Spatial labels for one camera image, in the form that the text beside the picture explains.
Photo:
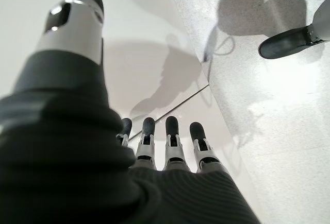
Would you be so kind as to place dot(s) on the narrow white cabinet door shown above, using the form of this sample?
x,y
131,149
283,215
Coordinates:
x,y
134,15

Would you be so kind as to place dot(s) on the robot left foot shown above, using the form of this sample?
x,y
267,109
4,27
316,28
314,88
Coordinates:
x,y
281,44

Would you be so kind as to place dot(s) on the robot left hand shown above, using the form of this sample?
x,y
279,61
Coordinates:
x,y
77,157

